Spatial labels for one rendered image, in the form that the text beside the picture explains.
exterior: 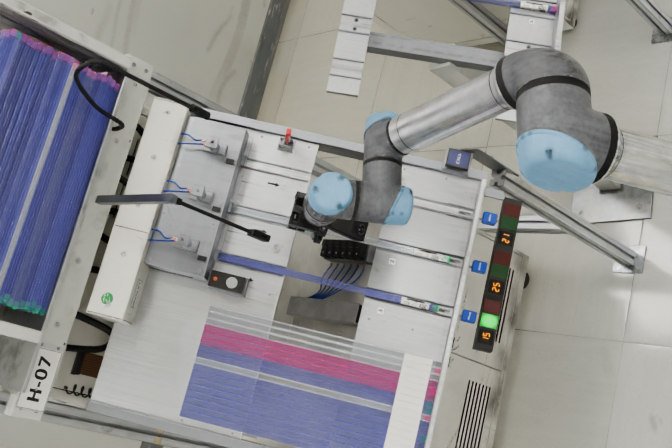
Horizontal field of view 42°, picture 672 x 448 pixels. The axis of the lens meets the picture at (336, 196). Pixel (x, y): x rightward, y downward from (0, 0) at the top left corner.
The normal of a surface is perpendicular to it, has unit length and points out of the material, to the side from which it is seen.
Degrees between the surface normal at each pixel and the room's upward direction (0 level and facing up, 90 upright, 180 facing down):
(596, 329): 0
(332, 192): 54
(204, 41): 90
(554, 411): 0
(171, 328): 44
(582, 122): 65
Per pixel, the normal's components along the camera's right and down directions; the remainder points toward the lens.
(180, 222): -0.03, -0.25
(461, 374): 0.69, -0.01
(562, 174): -0.18, 0.87
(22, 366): -0.69, -0.34
